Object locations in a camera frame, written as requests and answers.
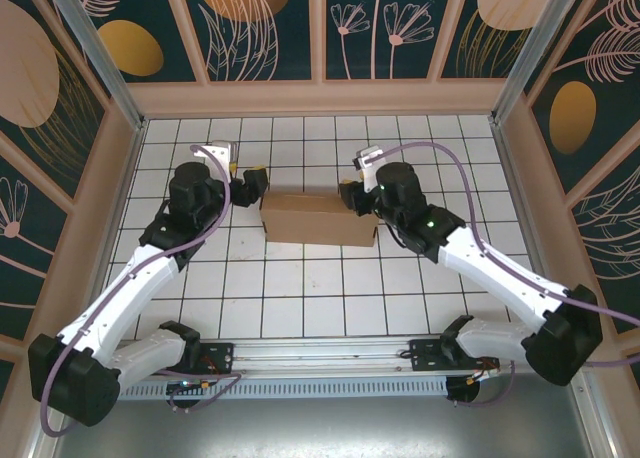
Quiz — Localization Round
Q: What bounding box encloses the grey metal sheet panel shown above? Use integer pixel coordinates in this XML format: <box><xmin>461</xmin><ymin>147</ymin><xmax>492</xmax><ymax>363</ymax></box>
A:
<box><xmin>29</xmin><ymin>372</ymin><xmax>619</xmax><ymax>458</ymax></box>

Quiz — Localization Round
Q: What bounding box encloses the grey slotted cable duct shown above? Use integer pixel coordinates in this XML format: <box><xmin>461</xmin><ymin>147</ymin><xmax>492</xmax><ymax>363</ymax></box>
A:
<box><xmin>68</xmin><ymin>376</ymin><xmax>450</xmax><ymax>400</ymax></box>

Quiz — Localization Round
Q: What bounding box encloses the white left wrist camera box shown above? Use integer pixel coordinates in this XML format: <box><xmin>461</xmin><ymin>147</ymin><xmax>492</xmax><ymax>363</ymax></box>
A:
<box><xmin>207</xmin><ymin>140</ymin><xmax>239</xmax><ymax>182</ymax></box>

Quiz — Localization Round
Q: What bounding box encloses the brown cardboard box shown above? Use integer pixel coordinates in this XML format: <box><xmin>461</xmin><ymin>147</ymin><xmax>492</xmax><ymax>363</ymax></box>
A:
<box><xmin>259</xmin><ymin>190</ymin><xmax>379</xmax><ymax>248</ymax></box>

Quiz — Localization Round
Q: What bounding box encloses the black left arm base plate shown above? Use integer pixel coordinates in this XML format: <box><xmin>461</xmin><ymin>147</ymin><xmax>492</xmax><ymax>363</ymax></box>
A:
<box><xmin>159</xmin><ymin>341</ymin><xmax>236</xmax><ymax>377</ymax></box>

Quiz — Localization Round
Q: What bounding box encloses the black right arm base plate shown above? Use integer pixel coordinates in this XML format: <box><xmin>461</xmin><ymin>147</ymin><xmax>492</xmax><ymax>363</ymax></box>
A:
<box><xmin>408</xmin><ymin>338</ymin><xmax>501</xmax><ymax>375</ymax></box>

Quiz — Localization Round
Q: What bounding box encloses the yellow connector with red wires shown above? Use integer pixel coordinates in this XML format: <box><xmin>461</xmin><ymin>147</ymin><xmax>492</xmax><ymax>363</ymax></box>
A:
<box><xmin>464</xmin><ymin>365</ymin><xmax>501</xmax><ymax>385</ymax></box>
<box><xmin>167</xmin><ymin>376</ymin><xmax>216</xmax><ymax>395</ymax></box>

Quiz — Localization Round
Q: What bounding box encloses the aluminium frame post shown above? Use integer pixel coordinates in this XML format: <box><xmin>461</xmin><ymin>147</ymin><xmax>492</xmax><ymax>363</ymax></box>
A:
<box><xmin>490</xmin><ymin>0</ymin><xmax>585</xmax><ymax>127</ymax></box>
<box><xmin>41</xmin><ymin>0</ymin><xmax>147</xmax><ymax>132</ymax></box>

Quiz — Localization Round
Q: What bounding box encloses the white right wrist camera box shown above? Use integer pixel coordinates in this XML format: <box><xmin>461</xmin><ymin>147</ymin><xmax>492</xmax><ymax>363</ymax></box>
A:
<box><xmin>353</xmin><ymin>145</ymin><xmax>387</xmax><ymax>194</ymax></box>

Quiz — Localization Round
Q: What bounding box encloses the aluminium mounting rail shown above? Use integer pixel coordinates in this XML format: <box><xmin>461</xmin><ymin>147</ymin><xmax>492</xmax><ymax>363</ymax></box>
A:
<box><xmin>47</xmin><ymin>331</ymin><xmax>596</xmax><ymax>379</ymax></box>

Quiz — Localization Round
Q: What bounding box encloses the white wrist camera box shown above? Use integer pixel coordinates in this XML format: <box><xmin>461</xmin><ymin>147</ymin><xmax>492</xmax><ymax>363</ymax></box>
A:
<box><xmin>353</xmin><ymin>145</ymin><xmax>387</xmax><ymax>194</ymax></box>
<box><xmin>207</xmin><ymin>140</ymin><xmax>239</xmax><ymax>182</ymax></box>

